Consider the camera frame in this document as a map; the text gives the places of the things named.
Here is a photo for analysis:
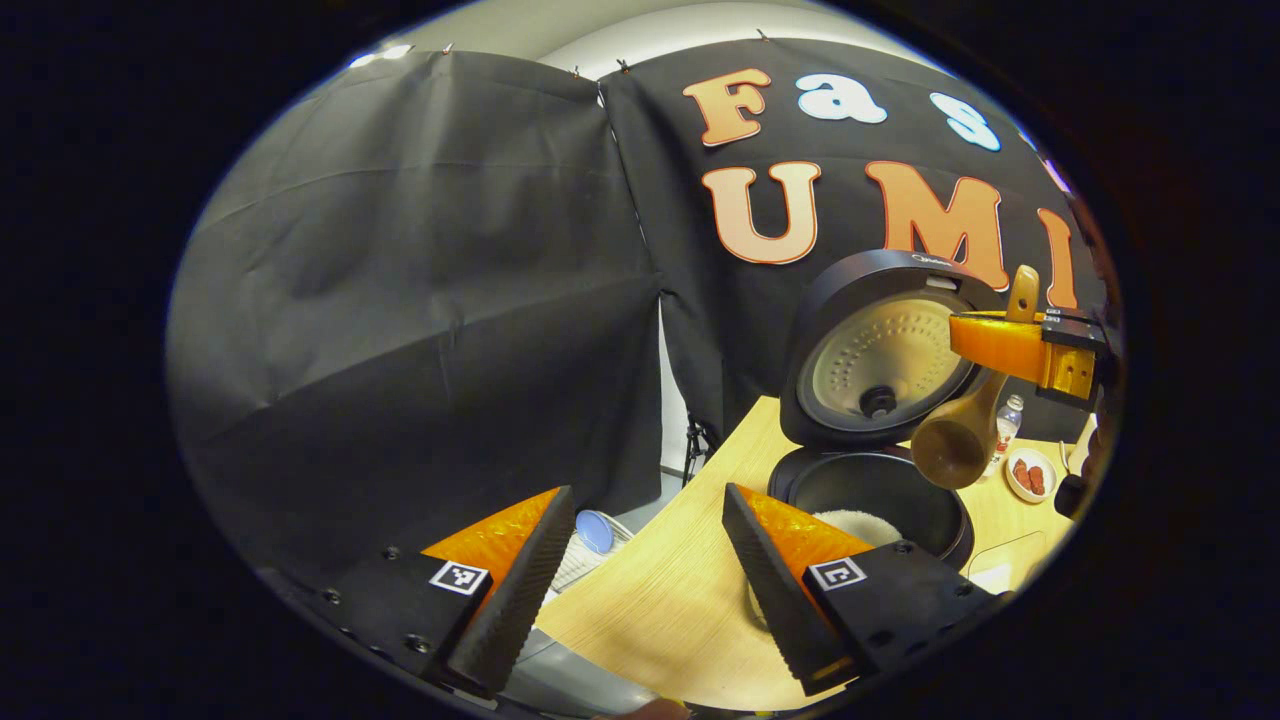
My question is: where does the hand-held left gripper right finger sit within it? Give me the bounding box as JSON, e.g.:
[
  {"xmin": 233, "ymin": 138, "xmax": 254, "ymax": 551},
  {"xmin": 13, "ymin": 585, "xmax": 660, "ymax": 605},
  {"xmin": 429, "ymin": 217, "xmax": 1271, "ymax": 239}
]
[{"xmin": 722, "ymin": 483, "xmax": 1011, "ymax": 698}]

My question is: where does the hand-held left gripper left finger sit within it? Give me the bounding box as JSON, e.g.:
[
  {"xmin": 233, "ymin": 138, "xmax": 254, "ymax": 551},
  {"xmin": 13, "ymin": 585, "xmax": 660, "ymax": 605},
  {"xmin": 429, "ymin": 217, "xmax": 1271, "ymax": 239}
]
[{"xmin": 270, "ymin": 486, "xmax": 579, "ymax": 701}]

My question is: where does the wooden spoon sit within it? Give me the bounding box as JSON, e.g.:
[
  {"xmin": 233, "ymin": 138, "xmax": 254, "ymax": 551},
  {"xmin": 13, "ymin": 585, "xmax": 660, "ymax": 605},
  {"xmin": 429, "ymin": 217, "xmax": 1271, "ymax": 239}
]
[{"xmin": 910, "ymin": 265, "xmax": 1041, "ymax": 491}]

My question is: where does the black silver rice cooker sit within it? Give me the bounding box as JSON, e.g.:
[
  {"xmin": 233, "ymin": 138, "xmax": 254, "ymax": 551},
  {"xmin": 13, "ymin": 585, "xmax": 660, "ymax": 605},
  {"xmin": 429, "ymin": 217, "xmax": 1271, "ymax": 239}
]
[{"xmin": 745, "ymin": 250, "xmax": 1007, "ymax": 631}]

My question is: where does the clear rice container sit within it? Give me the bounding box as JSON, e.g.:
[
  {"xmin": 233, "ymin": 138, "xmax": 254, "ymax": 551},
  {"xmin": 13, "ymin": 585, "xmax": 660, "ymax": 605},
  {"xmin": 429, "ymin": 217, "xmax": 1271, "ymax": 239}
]
[{"xmin": 965, "ymin": 530, "xmax": 1049, "ymax": 597}]

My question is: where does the white basket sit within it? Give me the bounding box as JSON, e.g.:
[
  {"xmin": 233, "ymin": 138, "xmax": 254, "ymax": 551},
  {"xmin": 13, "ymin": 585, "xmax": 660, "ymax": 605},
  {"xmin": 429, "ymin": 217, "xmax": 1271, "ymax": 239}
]
[{"xmin": 548, "ymin": 515, "xmax": 636, "ymax": 593}]

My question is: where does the white plate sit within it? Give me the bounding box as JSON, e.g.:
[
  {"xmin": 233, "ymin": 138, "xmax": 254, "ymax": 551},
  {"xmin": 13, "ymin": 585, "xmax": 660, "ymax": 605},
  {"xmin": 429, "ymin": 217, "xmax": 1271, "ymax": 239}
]
[{"xmin": 1005, "ymin": 447, "xmax": 1058, "ymax": 504}]

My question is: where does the clear water bottle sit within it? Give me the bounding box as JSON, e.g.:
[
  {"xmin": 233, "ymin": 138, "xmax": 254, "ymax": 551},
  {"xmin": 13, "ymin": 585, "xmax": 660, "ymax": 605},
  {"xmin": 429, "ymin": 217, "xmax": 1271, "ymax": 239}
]
[{"xmin": 990, "ymin": 394, "xmax": 1025, "ymax": 472}]

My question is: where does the black stand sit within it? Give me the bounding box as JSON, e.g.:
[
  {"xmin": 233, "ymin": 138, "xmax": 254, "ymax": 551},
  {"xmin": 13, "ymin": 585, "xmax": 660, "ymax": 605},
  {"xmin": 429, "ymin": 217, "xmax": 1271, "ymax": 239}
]
[{"xmin": 683, "ymin": 415, "xmax": 719, "ymax": 487}]

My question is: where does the black backdrop cloth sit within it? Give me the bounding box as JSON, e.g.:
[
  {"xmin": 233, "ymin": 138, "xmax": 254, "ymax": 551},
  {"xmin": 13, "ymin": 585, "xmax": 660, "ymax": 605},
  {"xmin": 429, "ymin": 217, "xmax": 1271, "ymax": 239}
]
[{"xmin": 165, "ymin": 38, "xmax": 1116, "ymax": 591}]

